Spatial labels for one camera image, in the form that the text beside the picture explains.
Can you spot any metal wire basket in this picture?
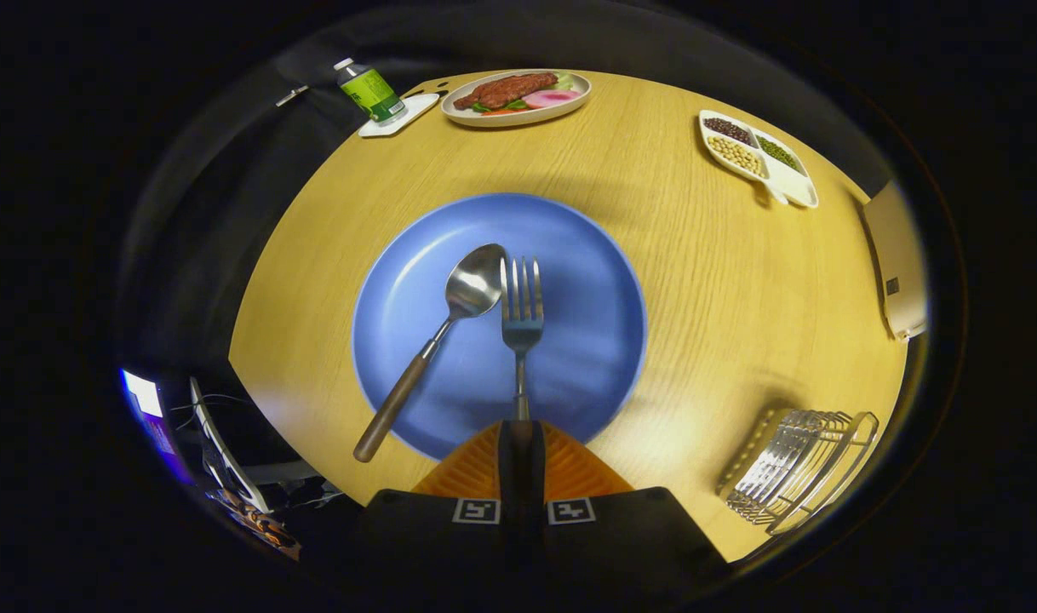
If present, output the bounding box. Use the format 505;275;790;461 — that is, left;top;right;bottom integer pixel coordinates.
717;409;880;536

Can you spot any beige food plate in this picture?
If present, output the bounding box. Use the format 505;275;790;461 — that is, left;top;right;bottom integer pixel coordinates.
440;70;593;129

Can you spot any white laptop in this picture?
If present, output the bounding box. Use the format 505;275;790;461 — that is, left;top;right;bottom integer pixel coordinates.
188;377;272;514

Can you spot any green label plastic bottle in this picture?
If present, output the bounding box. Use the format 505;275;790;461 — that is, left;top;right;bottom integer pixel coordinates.
333;57;408;127

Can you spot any lit computer monitor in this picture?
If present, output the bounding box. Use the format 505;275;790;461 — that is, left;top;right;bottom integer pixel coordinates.
120;368;194;486

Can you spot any blue plate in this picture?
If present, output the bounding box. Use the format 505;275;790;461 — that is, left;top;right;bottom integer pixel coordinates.
352;192;649;461

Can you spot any pile of green beans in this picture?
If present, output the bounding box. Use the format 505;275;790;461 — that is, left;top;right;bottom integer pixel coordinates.
755;135;802;173

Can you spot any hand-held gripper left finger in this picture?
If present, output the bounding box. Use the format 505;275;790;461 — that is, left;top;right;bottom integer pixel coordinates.
348;420;524;597

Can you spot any orange patterned object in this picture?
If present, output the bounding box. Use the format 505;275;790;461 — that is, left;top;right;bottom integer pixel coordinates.
216;487;302;561

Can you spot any wooden handle metal spoon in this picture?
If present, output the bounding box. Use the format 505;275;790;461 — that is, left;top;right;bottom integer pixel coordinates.
353;243;508;463

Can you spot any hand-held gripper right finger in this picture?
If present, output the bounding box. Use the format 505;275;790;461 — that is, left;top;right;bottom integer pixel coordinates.
521;420;728;597

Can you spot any white divided tray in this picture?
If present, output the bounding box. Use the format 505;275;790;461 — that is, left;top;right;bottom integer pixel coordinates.
698;109;820;209

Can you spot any white square coaster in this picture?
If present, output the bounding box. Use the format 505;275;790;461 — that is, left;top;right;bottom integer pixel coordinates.
358;92;441;139

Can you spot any pink ham slice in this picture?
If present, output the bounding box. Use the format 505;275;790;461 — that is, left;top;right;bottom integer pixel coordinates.
521;89;582;110

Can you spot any white toaster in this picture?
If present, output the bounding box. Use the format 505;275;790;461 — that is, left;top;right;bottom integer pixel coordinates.
862;180;930;341

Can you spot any wooden handle metal fork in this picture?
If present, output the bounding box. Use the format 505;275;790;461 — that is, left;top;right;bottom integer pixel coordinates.
499;256;546;452

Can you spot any brown steak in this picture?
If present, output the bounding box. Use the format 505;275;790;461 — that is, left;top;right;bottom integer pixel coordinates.
453;72;559;112

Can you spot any pile of yellow soybeans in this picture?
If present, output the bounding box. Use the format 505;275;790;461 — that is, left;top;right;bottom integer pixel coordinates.
708;135;765;177

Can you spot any pile of dark red beans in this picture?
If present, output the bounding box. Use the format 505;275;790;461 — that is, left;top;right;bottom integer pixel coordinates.
703;117;753;146

